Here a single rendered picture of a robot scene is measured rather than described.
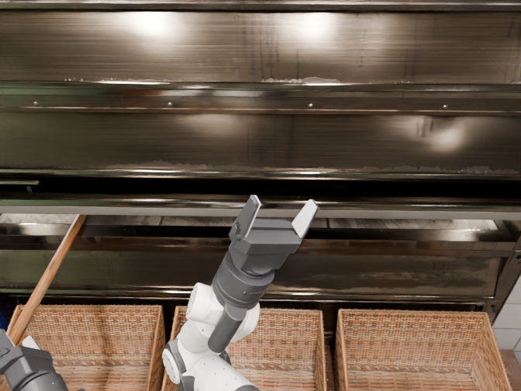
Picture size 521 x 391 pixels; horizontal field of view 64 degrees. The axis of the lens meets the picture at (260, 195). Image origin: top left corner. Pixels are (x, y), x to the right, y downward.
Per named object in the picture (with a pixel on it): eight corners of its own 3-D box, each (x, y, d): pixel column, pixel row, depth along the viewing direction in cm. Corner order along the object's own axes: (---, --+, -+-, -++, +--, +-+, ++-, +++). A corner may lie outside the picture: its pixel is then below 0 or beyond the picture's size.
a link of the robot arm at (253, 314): (263, 295, 76) (238, 315, 86) (216, 282, 74) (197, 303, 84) (258, 330, 72) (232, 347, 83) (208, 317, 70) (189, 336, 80)
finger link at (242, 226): (263, 206, 58) (246, 238, 61) (254, 192, 60) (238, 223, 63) (253, 206, 57) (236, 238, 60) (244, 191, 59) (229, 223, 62)
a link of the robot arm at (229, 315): (265, 268, 76) (242, 307, 81) (209, 251, 73) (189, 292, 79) (267, 320, 66) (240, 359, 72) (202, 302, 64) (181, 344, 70)
